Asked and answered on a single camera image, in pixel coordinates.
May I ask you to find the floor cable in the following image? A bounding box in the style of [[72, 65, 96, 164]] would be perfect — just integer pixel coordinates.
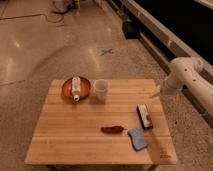
[[44, 9, 68, 28]]

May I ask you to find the translucent plastic cup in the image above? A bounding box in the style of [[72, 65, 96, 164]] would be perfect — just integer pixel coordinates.
[[94, 79, 109, 101]]

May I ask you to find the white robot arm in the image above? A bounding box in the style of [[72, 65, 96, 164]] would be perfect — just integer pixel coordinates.
[[151, 57, 213, 115]]

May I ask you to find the black box on floor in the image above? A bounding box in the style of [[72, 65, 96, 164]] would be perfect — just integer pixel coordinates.
[[122, 22, 140, 39]]

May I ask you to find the white plastic bottle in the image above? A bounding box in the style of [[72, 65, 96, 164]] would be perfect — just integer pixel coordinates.
[[72, 77, 81, 101]]

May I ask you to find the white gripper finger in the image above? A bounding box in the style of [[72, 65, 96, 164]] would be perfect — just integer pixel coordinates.
[[149, 85, 161, 98]]

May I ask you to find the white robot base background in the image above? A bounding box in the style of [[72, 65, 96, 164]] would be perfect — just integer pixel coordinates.
[[49, 0, 79, 14]]

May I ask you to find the wooden table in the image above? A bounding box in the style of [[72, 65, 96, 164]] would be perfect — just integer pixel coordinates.
[[25, 79, 177, 165]]

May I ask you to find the blue sponge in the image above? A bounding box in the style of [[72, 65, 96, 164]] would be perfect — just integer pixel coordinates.
[[128, 128, 148, 151]]

